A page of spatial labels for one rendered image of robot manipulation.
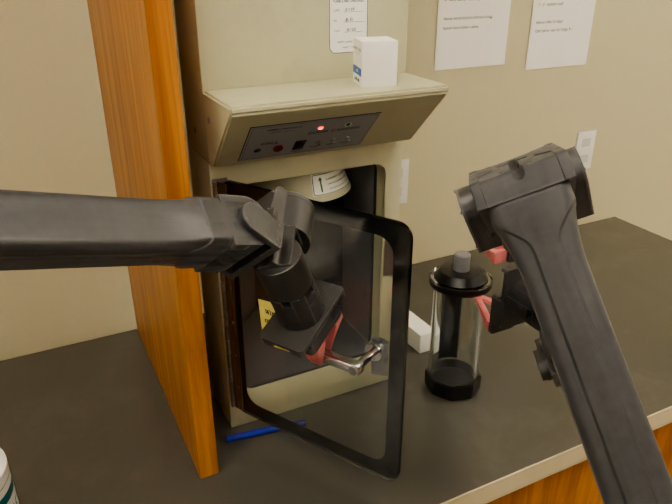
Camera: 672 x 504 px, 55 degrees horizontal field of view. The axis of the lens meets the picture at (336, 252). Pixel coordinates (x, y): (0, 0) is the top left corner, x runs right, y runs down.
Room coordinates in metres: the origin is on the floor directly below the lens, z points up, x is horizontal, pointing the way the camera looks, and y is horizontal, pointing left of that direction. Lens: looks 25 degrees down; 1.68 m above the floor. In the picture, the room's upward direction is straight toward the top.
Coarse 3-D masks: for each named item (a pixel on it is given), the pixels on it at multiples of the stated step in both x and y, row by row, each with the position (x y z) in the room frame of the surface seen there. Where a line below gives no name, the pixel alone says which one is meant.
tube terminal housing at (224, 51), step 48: (192, 0) 0.88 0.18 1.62; (240, 0) 0.90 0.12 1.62; (288, 0) 0.93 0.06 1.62; (384, 0) 1.00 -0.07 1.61; (192, 48) 0.90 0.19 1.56; (240, 48) 0.90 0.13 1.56; (288, 48) 0.93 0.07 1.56; (192, 96) 0.92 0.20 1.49; (192, 144) 0.94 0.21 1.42; (384, 144) 1.00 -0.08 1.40; (384, 192) 1.00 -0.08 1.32
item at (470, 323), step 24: (456, 288) 0.95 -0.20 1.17; (480, 288) 0.95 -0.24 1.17; (432, 312) 0.99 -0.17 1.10; (456, 312) 0.95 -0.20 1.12; (432, 336) 0.98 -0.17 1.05; (456, 336) 0.95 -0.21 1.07; (480, 336) 0.97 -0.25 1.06; (432, 360) 0.97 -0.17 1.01; (456, 360) 0.95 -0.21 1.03; (456, 384) 0.95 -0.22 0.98
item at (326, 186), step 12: (276, 180) 0.97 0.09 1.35; (288, 180) 0.97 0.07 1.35; (300, 180) 0.97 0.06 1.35; (312, 180) 0.97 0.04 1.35; (324, 180) 0.98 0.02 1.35; (336, 180) 1.00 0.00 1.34; (348, 180) 1.03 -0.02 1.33; (300, 192) 0.96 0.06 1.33; (312, 192) 0.96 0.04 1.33; (324, 192) 0.97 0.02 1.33; (336, 192) 0.98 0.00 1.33
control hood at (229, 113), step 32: (224, 96) 0.83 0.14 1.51; (256, 96) 0.83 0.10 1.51; (288, 96) 0.83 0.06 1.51; (320, 96) 0.83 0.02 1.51; (352, 96) 0.85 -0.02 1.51; (384, 96) 0.86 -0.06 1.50; (416, 96) 0.89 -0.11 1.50; (224, 128) 0.79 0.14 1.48; (384, 128) 0.93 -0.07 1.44; (416, 128) 0.97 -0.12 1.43; (224, 160) 0.84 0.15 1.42; (256, 160) 0.87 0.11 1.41
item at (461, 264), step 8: (456, 256) 0.99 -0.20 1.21; (464, 256) 0.98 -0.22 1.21; (448, 264) 1.02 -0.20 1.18; (456, 264) 0.99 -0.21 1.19; (464, 264) 0.98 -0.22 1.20; (472, 264) 1.02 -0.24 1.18; (440, 272) 0.99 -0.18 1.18; (448, 272) 0.98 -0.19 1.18; (456, 272) 0.98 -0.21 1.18; (464, 272) 0.98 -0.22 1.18; (472, 272) 0.98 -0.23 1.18; (480, 272) 0.98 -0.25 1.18; (440, 280) 0.97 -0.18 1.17; (448, 280) 0.96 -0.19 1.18; (456, 280) 0.96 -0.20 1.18; (464, 280) 0.96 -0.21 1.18; (472, 280) 0.96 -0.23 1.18; (480, 280) 0.97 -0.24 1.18
